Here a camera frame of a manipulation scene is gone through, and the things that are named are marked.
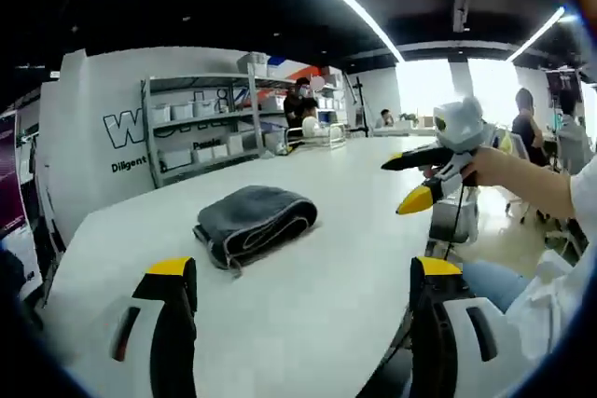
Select grey towel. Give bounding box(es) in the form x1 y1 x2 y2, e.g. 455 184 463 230
192 185 319 278

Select person's right hand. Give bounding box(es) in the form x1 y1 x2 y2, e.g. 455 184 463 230
465 146 507 188

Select grey chair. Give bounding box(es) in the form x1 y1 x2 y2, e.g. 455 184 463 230
428 199 480 246

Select black tripod stand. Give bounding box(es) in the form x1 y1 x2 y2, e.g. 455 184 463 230
352 75 373 138

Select person's jeans legs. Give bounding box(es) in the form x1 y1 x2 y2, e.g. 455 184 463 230
461 261 533 313

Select short ceiling light strip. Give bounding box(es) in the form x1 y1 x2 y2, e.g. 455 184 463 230
507 6 568 63

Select person's white shirt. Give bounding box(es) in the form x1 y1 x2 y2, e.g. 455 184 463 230
506 159 597 366

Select grey metal shelving rack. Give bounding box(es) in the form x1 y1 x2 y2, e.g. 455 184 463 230
141 72 349 188

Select row of white storage boxes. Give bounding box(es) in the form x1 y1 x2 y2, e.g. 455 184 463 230
148 89 262 170

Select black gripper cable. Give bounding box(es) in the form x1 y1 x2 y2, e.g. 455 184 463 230
442 183 467 262

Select wire dish rack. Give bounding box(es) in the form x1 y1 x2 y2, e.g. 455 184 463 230
286 120 349 151

